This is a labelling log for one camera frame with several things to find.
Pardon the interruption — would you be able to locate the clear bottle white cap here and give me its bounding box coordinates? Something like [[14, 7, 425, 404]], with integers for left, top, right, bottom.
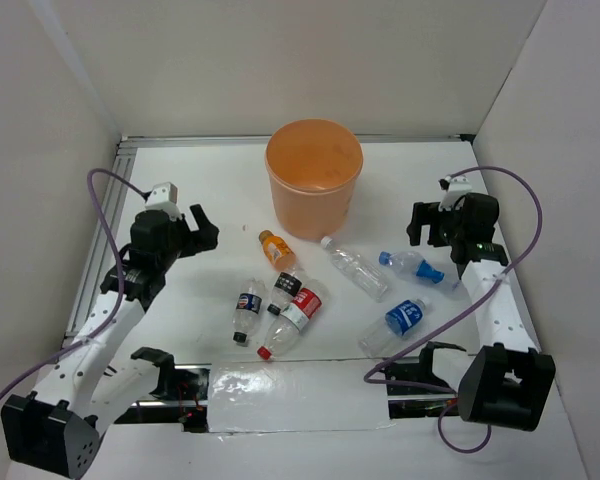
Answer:
[[320, 236, 389, 302]]

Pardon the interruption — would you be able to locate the aluminium frame rail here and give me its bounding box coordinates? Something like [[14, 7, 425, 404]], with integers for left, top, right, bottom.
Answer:
[[64, 142, 137, 342]]

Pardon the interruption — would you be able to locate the crushed blue cap bottle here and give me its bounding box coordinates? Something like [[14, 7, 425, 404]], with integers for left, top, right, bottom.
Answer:
[[378, 251, 460, 295]]

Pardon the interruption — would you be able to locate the red label bottle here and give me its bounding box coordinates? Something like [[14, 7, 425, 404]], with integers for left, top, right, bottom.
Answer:
[[257, 279, 329, 361]]

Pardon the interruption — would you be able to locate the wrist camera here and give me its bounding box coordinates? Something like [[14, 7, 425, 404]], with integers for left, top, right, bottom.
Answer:
[[438, 175, 473, 212], [144, 182, 181, 220]]

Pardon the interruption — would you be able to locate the pepsi label bottle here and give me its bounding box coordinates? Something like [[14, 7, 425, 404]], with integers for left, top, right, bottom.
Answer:
[[232, 278, 266, 346]]

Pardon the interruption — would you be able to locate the orange juice bottle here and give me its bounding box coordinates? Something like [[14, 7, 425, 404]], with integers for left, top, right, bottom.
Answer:
[[258, 230, 296, 271]]

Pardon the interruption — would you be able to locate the orange plastic bin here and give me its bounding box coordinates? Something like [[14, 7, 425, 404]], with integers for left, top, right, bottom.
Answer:
[[264, 119, 364, 241]]

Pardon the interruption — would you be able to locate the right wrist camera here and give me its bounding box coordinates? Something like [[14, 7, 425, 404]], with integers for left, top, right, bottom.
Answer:
[[438, 175, 473, 212]]

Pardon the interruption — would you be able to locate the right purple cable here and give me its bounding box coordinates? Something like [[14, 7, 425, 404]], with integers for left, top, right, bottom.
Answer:
[[363, 166, 544, 454]]

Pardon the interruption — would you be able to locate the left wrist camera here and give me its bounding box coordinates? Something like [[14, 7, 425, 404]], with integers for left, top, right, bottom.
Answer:
[[144, 182, 181, 220]]

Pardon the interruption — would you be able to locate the black label bottle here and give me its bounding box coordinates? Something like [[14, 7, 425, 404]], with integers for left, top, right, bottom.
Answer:
[[267, 268, 305, 316]]

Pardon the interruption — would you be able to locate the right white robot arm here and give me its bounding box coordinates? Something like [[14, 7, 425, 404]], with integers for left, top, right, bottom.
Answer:
[[406, 193, 556, 431]]

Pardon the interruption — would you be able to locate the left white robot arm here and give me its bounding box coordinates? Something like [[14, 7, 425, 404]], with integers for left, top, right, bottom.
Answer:
[[0, 204, 219, 479]]

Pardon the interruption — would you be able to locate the blue label water bottle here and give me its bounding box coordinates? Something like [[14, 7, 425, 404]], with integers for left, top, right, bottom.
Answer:
[[358, 296, 431, 358]]

